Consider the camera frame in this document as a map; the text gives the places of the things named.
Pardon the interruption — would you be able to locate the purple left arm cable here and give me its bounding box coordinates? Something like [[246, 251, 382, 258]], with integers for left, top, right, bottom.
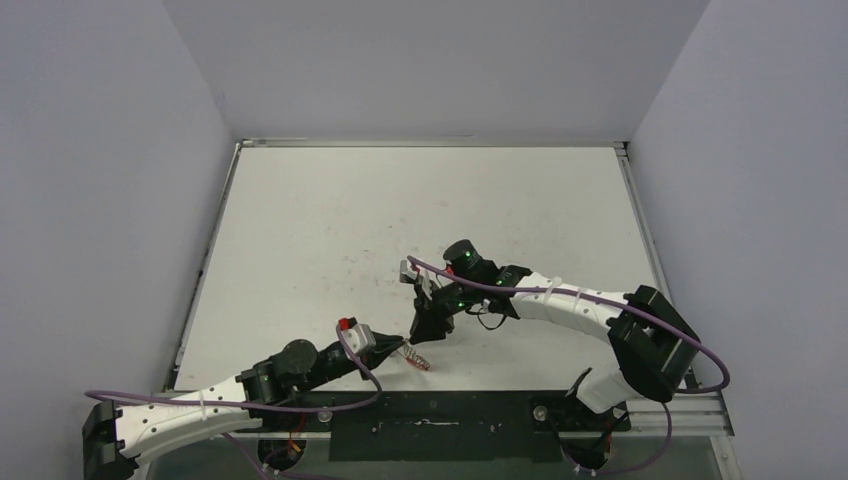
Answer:
[[82, 324, 386, 480]]

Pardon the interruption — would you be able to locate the aluminium front rail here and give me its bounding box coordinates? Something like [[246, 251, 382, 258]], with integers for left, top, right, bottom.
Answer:
[[135, 389, 737, 440]]

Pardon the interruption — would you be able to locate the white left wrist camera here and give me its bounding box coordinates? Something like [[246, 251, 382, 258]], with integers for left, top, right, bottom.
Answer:
[[342, 323, 377, 357]]

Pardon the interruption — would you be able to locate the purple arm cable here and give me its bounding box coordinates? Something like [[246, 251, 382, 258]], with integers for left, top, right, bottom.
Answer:
[[405, 254, 732, 477], [82, 324, 386, 480]]

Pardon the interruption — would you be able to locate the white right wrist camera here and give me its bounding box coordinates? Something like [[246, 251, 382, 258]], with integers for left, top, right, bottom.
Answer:
[[399, 260, 432, 298]]

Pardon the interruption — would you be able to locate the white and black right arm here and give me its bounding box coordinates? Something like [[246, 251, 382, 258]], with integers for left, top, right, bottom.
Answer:
[[399, 239, 699, 429]]

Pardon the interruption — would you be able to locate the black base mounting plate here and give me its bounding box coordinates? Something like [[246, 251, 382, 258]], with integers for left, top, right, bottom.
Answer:
[[253, 390, 631, 463]]

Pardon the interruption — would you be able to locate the large keyring with red grip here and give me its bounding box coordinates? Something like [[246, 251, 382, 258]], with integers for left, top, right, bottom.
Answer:
[[398, 344, 431, 371]]

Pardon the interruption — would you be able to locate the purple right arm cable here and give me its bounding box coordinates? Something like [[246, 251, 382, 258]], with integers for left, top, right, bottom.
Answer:
[[405, 254, 732, 477]]

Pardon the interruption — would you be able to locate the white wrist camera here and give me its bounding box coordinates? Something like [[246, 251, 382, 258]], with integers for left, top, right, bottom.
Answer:
[[342, 323, 377, 357], [399, 260, 432, 298]]

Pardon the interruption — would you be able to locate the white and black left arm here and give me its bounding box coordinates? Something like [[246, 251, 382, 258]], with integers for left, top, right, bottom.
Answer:
[[82, 321, 406, 479]]

